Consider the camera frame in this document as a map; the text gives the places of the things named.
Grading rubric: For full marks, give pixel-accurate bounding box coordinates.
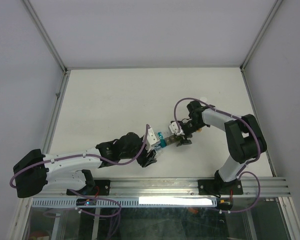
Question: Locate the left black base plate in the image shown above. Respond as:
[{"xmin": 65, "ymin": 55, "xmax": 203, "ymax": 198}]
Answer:
[{"xmin": 75, "ymin": 179, "xmax": 111, "ymax": 196}]

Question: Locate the clear pill bottle with capsules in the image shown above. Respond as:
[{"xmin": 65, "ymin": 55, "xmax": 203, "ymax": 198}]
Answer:
[{"xmin": 154, "ymin": 146, "xmax": 163, "ymax": 156}]

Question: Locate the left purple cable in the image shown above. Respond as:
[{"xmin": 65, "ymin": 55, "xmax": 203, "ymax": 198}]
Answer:
[{"xmin": 9, "ymin": 123, "xmax": 151, "ymax": 216}]

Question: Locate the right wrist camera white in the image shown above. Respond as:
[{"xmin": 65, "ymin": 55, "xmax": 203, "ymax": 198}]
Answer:
[{"xmin": 168, "ymin": 121, "xmax": 184, "ymax": 136}]

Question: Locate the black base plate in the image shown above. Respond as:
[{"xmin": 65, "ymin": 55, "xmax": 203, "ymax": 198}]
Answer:
[
  {"xmin": 197, "ymin": 179, "xmax": 244, "ymax": 198},
  {"xmin": 75, "ymin": 179, "xmax": 111, "ymax": 196}
]

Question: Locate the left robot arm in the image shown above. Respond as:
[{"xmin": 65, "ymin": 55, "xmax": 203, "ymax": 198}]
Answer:
[{"xmin": 9, "ymin": 129, "xmax": 160, "ymax": 198}]

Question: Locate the aluminium frame post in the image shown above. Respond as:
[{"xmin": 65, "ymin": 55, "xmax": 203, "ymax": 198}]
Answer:
[
  {"xmin": 239, "ymin": 0, "xmax": 284, "ymax": 72},
  {"xmin": 21, "ymin": 0, "xmax": 70, "ymax": 76}
]

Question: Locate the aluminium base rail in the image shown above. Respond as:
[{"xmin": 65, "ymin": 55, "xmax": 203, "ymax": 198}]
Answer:
[{"xmin": 21, "ymin": 176, "xmax": 291, "ymax": 198}]

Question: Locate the grey slotted cable duct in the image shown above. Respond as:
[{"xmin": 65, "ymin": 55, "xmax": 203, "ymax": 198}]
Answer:
[{"xmin": 31, "ymin": 196, "xmax": 217, "ymax": 209}]

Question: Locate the multicolour weekly pill organizer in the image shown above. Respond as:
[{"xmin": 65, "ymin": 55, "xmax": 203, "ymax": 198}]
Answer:
[{"xmin": 156, "ymin": 131, "xmax": 182, "ymax": 148}]

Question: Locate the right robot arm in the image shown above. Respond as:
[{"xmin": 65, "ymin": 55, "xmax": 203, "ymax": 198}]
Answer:
[{"xmin": 173, "ymin": 97, "xmax": 267, "ymax": 198}]

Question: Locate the right aluminium frame post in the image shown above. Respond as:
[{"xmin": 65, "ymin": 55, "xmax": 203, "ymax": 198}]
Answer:
[{"xmin": 239, "ymin": 0, "xmax": 284, "ymax": 72}]

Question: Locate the left aluminium frame post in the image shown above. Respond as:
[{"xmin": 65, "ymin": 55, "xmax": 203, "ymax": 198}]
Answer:
[{"xmin": 21, "ymin": 0, "xmax": 70, "ymax": 76}]

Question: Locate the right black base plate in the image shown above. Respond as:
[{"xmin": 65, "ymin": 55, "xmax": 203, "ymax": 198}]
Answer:
[{"xmin": 197, "ymin": 179, "xmax": 244, "ymax": 198}]

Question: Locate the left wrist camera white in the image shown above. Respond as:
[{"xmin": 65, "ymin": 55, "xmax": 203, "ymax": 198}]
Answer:
[{"xmin": 146, "ymin": 125, "xmax": 161, "ymax": 150}]

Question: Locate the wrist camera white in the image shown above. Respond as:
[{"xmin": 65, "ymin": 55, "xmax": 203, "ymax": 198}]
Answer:
[
  {"xmin": 146, "ymin": 125, "xmax": 161, "ymax": 150},
  {"xmin": 168, "ymin": 121, "xmax": 184, "ymax": 136}
]

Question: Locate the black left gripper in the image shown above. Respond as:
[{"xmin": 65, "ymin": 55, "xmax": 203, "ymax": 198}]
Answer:
[{"xmin": 120, "ymin": 135, "xmax": 156, "ymax": 167}]

